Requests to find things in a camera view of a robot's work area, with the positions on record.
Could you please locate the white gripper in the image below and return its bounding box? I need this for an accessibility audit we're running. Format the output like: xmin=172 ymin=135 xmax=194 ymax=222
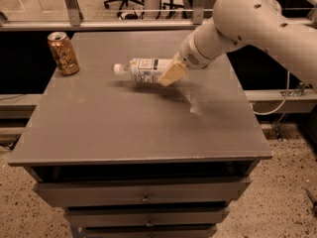
xmin=158 ymin=33 xmax=211 ymax=86

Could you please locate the blue label plastic bottle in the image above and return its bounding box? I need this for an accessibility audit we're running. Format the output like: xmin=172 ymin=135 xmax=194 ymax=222
xmin=114 ymin=58 xmax=171 ymax=83

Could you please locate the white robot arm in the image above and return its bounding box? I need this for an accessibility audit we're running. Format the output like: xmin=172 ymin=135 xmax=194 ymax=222
xmin=158 ymin=0 xmax=317 ymax=87

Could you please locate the orange gold soda can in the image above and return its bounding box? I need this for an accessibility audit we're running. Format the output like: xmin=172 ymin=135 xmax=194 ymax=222
xmin=48 ymin=32 xmax=79 ymax=75

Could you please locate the grey drawer cabinet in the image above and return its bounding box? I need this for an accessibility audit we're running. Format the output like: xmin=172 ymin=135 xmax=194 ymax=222
xmin=7 ymin=29 xmax=273 ymax=238

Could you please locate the grey metal railing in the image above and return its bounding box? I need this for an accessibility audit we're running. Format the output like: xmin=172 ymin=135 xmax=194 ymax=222
xmin=0 ymin=0 xmax=317 ymax=32

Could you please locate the bottom grey drawer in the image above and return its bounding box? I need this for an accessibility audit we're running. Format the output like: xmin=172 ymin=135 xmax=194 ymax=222
xmin=83 ymin=225 xmax=217 ymax=238

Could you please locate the grey drawer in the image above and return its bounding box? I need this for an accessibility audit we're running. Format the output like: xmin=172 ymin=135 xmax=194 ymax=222
xmin=83 ymin=225 xmax=217 ymax=238
xmin=34 ymin=177 xmax=252 ymax=207
xmin=65 ymin=205 xmax=229 ymax=227

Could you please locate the middle grey drawer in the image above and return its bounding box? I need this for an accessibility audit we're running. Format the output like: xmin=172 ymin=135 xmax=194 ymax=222
xmin=65 ymin=205 xmax=229 ymax=227

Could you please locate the top grey drawer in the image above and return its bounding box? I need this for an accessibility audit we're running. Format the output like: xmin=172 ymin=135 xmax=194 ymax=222
xmin=34 ymin=177 xmax=252 ymax=207

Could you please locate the white cable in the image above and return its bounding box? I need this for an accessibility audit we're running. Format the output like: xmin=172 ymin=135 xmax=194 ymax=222
xmin=251 ymin=70 xmax=291 ymax=116

